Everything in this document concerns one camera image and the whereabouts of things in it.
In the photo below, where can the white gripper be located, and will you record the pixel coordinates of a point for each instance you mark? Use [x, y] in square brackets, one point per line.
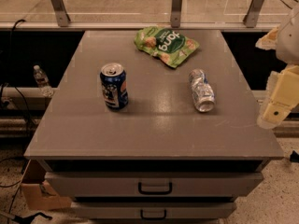
[290, 42]

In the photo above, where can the silver redbull can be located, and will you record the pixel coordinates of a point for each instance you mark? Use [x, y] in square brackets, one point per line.
[202, 94]

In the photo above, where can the blue pepsi can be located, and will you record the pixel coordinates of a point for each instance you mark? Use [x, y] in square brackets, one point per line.
[113, 81]

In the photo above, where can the small black floor object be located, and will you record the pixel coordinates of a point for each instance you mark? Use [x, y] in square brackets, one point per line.
[294, 157]

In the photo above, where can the green chip bag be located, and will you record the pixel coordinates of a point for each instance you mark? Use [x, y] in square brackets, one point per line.
[171, 47]

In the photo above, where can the grey drawer cabinet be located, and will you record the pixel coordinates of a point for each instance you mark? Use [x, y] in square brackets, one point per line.
[160, 130]

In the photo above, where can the clear plastic water bottle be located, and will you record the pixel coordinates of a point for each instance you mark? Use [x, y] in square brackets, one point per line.
[42, 81]

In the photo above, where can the lower grey drawer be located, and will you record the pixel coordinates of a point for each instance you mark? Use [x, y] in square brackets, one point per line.
[174, 210]

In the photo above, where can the grey drawer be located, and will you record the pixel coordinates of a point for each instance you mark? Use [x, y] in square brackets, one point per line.
[174, 210]
[102, 184]

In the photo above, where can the upper grey drawer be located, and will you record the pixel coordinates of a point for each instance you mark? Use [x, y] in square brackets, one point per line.
[102, 184]

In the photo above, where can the cardboard box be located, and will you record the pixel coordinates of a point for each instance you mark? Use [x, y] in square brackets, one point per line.
[38, 193]

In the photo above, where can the black tripod leg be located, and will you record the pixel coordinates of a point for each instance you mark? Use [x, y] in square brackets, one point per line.
[24, 220]

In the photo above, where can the right metal bracket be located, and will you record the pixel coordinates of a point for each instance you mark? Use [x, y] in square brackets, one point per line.
[251, 18]

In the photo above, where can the metal bracket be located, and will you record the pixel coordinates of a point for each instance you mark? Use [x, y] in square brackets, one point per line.
[251, 18]
[61, 15]
[175, 17]

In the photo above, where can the middle metal bracket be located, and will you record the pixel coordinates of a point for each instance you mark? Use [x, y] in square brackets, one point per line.
[175, 17]

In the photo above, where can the black upper drawer handle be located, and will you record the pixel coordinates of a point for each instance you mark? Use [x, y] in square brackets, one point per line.
[151, 189]

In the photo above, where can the black drawer handle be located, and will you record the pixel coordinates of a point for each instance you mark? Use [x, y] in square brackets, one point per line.
[153, 215]
[151, 189]

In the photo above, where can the black lower drawer handle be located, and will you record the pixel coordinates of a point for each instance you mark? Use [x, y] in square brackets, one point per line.
[153, 215]

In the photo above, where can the left metal bracket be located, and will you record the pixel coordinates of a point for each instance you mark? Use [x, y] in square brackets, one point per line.
[61, 15]

